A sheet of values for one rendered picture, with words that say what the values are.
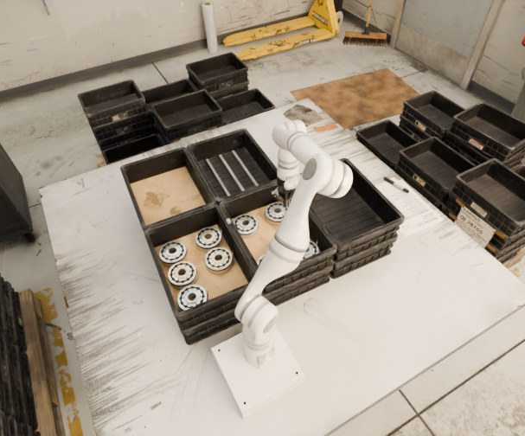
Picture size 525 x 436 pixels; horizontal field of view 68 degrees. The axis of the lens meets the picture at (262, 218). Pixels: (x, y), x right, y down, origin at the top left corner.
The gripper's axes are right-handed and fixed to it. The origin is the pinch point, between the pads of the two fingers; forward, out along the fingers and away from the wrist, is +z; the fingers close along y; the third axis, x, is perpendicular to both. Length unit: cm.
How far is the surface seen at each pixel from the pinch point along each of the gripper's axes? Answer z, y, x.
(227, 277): 15.2, 29.7, 10.9
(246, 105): 60, -49, -152
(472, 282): 28, -57, 48
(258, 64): 98, -115, -272
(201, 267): 15.2, 37.0, 2.5
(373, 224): 15.3, -32.2, 14.1
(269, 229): 15.2, 6.2, -2.3
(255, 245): 15.2, 14.5, 2.2
